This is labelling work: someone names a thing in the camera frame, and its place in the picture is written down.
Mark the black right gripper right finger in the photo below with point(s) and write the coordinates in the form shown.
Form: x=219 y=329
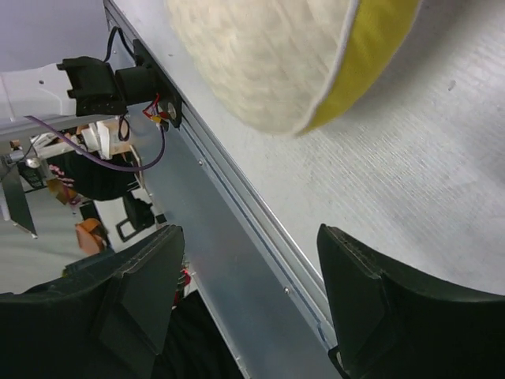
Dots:
x=394 y=321

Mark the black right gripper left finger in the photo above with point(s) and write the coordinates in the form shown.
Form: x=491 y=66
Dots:
x=107 y=320

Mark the cream quilted pillow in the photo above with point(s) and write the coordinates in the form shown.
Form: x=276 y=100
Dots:
x=285 y=67

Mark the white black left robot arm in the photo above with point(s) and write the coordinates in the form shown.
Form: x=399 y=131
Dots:
x=82 y=86

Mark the aluminium front frame rail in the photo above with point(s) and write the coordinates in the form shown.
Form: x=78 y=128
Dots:
x=267 y=301

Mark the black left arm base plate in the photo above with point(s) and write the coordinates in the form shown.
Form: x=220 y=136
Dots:
x=164 y=102

